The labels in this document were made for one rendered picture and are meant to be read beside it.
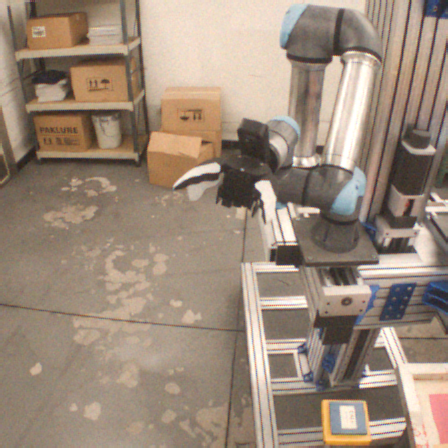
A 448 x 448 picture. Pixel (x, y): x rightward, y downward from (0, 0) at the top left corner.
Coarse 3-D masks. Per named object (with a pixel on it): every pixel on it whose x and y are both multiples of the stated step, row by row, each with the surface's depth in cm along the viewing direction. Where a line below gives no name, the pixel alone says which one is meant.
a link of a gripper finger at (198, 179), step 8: (192, 168) 63; (200, 168) 64; (208, 168) 64; (216, 168) 64; (184, 176) 62; (192, 176) 62; (200, 176) 62; (208, 176) 64; (216, 176) 64; (176, 184) 61; (184, 184) 61; (192, 184) 63; (200, 184) 65; (208, 184) 66; (216, 184) 67; (192, 192) 65; (200, 192) 66; (192, 200) 67
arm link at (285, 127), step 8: (272, 120) 81; (280, 120) 80; (288, 120) 81; (272, 128) 77; (280, 128) 77; (288, 128) 79; (296, 128) 82; (280, 136) 75; (288, 136) 77; (296, 136) 81; (288, 144) 77; (296, 144) 84; (288, 152) 77; (288, 160) 81
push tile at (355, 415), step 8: (336, 408) 103; (344, 408) 103; (352, 408) 103; (360, 408) 103; (336, 416) 101; (344, 416) 101; (352, 416) 101; (360, 416) 101; (336, 424) 99; (344, 424) 99; (352, 424) 99; (360, 424) 99; (336, 432) 98; (344, 432) 97; (352, 432) 97; (360, 432) 97
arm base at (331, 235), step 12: (324, 216) 112; (312, 228) 118; (324, 228) 113; (336, 228) 111; (348, 228) 111; (312, 240) 118; (324, 240) 115; (336, 240) 112; (348, 240) 112; (336, 252) 114
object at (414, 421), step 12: (396, 372) 112; (408, 372) 109; (420, 372) 109; (432, 372) 109; (444, 372) 108; (408, 384) 106; (408, 396) 103; (408, 408) 100; (420, 408) 99; (408, 420) 98; (420, 420) 96; (408, 432) 97; (420, 432) 94; (420, 444) 91
